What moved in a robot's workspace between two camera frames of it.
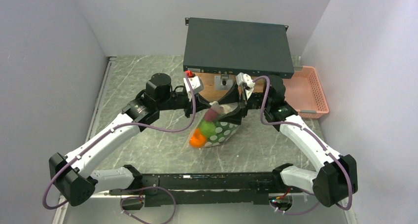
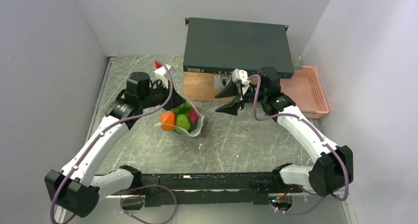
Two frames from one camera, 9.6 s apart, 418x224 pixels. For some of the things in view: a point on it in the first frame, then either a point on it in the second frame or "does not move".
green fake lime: (208, 129) -> (182, 120)
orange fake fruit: (197, 139) -> (168, 120)
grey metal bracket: (224, 82) does not move
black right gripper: (232, 96) -> (230, 91)
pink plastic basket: (304, 92) does not move
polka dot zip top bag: (210, 131) -> (186, 118)
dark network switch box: (228, 47) does not move
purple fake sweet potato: (211, 115) -> (193, 116)
